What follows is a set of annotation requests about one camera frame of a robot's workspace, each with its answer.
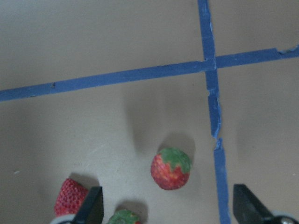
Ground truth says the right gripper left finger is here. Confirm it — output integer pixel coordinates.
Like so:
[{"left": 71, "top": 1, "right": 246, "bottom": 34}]
[{"left": 50, "top": 186, "right": 104, "bottom": 224}]

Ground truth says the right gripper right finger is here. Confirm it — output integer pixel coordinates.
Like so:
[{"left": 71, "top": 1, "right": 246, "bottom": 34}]
[{"left": 233, "top": 184, "right": 299, "bottom": 224}]

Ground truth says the red strawberry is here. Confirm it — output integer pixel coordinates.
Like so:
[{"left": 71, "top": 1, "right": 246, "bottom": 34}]
[
  {"left": 150, "top": 147, "right": 192, "bottom": 190},
  {"left": 107, "top": 209, "right": 141, "bottom": 224},
  {"left": 54, "top": 178, "right": 89, "bottom": 217}
]

